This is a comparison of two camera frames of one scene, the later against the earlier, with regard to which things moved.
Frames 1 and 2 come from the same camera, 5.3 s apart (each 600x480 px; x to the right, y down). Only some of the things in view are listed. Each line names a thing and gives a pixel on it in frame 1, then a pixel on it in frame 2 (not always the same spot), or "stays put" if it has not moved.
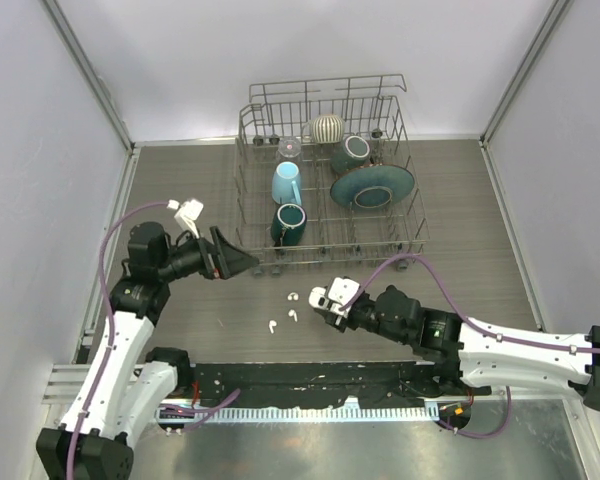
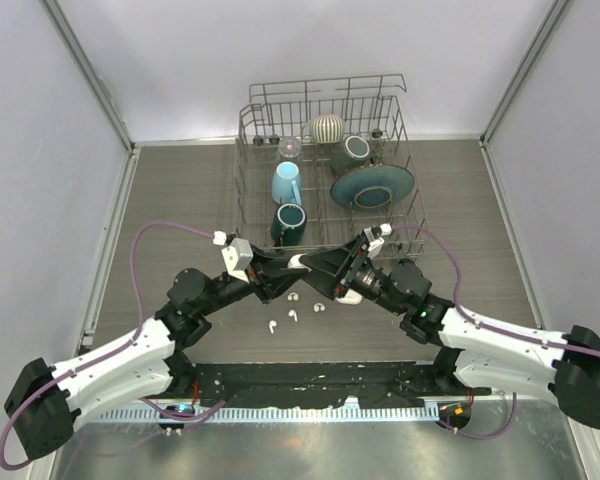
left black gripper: [234, 260] → [269, 276]
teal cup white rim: [353, 153] stays put
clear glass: [289, 149] stays put
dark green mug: [288, 223] stays put
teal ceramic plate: [372, 186] stays put
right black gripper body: [363, 315] → [359, 275]
